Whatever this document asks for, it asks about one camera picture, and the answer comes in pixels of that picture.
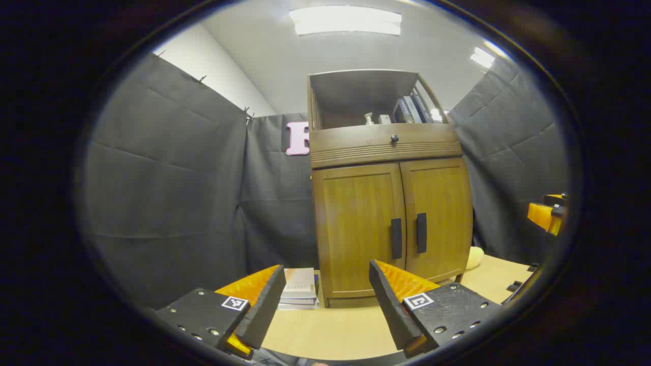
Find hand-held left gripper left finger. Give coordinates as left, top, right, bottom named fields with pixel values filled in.
left=155, top=264, right=286, bottom=360

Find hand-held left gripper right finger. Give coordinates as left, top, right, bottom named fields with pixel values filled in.
left=369, top=260, right=504, bottom=359

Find wooden cabinet door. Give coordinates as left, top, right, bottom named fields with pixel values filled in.
left=312, top=163, right=407, bottom=299
left=399, top=158, right=474, bottom=283

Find wooden double-door shoe cabinet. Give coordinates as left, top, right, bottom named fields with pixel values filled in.
left=307, top=69, right=475, bottom=309

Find small ceiling light panel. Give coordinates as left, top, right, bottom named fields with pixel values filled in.
left=470, top=47, right=495, bottom=69

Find wooden drawer with black knob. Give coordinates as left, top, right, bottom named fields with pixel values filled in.
left=309, top=124, right=462, bottom=168

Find black backdrop cloth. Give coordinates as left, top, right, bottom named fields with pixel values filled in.
left=84, top=53, right=568, bottom=311

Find light blue upright book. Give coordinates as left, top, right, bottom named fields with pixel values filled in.
left=403, top=96, right=424, bottom=124

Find large ceiling light panel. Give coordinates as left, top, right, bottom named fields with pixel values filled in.
left=289, top=5, right=402, bottom=36

